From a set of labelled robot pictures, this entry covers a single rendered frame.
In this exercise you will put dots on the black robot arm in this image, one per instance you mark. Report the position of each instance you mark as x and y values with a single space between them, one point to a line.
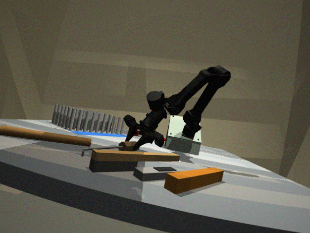
215 76

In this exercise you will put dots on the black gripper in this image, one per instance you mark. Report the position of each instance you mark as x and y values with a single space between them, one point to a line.
146 126

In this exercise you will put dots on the hammer with orange handle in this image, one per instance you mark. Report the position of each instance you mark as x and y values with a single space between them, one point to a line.
43 136

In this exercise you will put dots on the orange rectangular block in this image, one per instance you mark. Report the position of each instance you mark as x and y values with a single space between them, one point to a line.
179 182

